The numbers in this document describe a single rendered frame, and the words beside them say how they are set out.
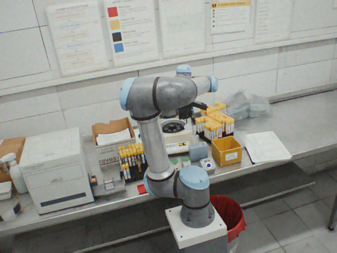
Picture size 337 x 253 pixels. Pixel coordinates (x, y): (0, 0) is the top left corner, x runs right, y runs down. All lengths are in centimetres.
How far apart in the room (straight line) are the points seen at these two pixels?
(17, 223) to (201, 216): 89
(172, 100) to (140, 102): 11
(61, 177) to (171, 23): 110
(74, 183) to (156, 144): 54
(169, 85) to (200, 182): 42
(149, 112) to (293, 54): 161
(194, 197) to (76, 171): 58
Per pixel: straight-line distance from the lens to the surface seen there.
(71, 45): 187
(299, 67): 250
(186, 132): 179
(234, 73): 219
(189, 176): 118
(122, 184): 157
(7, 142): 199
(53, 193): 153
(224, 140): 175
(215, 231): 128
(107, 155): 177
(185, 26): 195
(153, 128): 107
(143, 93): 98
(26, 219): 163
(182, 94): 98
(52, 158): 142
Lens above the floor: 187
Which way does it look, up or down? 29 degrees down
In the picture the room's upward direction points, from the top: 6 degrees counter-clockwise
